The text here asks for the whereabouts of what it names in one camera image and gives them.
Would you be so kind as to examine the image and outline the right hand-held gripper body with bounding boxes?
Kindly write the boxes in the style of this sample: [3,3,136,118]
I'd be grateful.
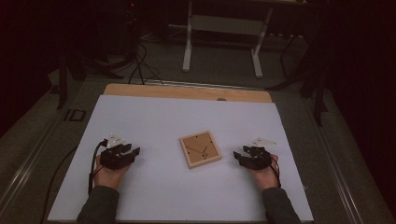
[245,136,279,171]

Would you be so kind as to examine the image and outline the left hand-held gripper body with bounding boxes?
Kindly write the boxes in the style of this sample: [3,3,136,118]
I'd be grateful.
[99,133,134,171]

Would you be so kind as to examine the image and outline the wooden photo frame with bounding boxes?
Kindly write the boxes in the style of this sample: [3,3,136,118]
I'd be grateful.
[178,130,223,170]

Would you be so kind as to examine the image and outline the person's left hand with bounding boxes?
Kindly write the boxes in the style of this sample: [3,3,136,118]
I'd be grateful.
[92,154,133,191]

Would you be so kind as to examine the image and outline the person's right hand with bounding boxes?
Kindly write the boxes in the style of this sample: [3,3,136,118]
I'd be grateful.
[248,154,280,191]

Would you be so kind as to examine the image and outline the black floor outlet box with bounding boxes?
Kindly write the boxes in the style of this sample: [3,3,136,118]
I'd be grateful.
[64,108,87,122]

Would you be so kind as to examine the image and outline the wooden table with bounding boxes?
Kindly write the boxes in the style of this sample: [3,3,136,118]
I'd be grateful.
[103,82,274,104]

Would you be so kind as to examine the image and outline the black metal stand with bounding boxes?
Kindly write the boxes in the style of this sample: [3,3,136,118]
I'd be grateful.
[265,29,332,128]
[55,46,125,111]

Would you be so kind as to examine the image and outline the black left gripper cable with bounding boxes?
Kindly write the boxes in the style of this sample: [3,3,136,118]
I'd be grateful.
[87,139,109,196]

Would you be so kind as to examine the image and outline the black floor cable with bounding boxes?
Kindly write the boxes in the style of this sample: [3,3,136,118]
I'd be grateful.
[39,144,79,224]

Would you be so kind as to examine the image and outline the metal floor rail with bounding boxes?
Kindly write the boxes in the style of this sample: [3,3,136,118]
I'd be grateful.
[302,94,366,224]
[0,116,64,216]

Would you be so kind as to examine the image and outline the bundle of black cables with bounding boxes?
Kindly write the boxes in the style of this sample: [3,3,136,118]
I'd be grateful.
[127,38,165,86]

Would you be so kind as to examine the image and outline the white metal desk frame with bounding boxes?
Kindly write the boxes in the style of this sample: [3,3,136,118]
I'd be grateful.
[167,0,307,79]

